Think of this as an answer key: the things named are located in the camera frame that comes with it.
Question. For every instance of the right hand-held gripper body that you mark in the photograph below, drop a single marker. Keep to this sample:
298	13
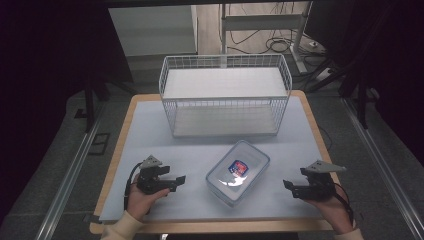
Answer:
316	186

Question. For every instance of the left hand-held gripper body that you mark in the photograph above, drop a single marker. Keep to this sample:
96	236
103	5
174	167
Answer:
148	180

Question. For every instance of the clear plastic lidded container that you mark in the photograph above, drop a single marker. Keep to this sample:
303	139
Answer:
238	173

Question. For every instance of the person's left hand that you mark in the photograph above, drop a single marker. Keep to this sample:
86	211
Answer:
141	201

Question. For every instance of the person's right hand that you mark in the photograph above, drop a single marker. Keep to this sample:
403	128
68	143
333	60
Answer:
333	213

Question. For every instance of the white table mat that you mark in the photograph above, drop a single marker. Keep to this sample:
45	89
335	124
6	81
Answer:
186	156

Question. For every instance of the black metal stand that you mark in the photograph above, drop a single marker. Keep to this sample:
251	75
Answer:
93	96
346	76

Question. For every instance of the white cabinet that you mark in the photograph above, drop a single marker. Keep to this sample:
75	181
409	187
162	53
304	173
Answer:
153	30

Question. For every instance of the black floor bracket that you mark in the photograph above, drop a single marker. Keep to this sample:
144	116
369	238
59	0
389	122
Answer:
99	143

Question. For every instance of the metal floor rail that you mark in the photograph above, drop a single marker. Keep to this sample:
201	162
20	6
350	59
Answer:
383	166
66	180

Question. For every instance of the white metal desk frame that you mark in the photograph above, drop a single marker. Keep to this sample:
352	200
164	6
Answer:
263	21

